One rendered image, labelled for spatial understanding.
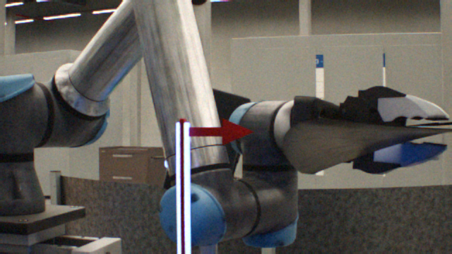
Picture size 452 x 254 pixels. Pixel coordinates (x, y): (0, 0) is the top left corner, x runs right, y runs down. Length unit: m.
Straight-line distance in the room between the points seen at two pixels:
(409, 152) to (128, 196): 2.08
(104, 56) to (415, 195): 1.67
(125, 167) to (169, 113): 6.69
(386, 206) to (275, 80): 4.70
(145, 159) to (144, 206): 4.73
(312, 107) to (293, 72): 6.33
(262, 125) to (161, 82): 0.14
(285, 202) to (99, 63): 0.40
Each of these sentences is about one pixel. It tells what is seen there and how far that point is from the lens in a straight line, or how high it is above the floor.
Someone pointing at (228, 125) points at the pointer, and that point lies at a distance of 0.62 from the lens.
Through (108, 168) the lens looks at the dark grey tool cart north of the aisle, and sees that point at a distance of 7.63.
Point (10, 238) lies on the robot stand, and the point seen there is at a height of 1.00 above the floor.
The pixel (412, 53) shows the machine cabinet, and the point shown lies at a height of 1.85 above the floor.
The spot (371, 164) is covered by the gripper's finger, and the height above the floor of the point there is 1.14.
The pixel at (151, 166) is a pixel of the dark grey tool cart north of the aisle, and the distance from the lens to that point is 7.46.
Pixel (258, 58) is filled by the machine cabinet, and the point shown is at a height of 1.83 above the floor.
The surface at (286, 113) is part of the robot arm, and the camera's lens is 0.86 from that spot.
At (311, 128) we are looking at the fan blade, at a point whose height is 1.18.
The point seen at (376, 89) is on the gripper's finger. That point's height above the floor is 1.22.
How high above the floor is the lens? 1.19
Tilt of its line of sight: 1 degrees down
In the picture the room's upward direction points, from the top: straight up
